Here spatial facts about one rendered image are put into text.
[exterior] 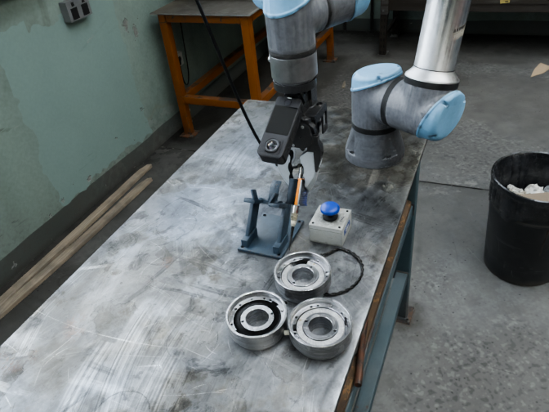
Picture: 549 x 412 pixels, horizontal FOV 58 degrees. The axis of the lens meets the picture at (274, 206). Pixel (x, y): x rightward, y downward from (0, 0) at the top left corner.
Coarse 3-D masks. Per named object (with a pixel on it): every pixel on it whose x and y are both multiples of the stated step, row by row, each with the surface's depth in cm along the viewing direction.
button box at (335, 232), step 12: (324, 216) 102; (336, 216) 102; (348, 216) 102; (312, 228) 102; (324, 228) 100; (336, 228) 99; (348, 228) 104; (312, 240) 104; (324, 240) 102; (336, 240) 101
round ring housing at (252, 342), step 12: (240, 300) 88; (252, 300) 88; (276, 300) 87; (228, 312) 85; (252, 312) 87; (264, 312) 87; (228, 324) 83; (240, 336) 81; (252, 336) 80; (264, 336) 80; (276, 336) 81; (252, 348) 83; (264, 348) 83
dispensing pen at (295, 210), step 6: (300, 162) 91; (300, 168) 91; (300, 174) 91; (294, 180) 90; (288, 186) 90; (294, 186) 90; (288, 192) 90; (294, 192) 90; (288, 198) 90; (294, 198) 90; (294, 204) 90; (294, 210) 91; (294, 216) 91; (294, 222) 92
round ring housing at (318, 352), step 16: (304, 304) 85; (320, 304) 86; (336, 304) 85; (288, 320) 82; (320, 320) 84; (336, 320) 83; (320, 336) 80; (304, 352) 79; (320, 352) 78; (336, 352) 79
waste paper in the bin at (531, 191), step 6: (510, 186) 194; (528, 186) 192; (534, 186) 190; (546, 186) 192; (516, 192) 186; (522, 192) 188; (528, 192) 190; (534, 192) 188; (540, 192) 188; (546, 192) 180; (534, 198) 181; (540, 198) 180; (546, 198) 179
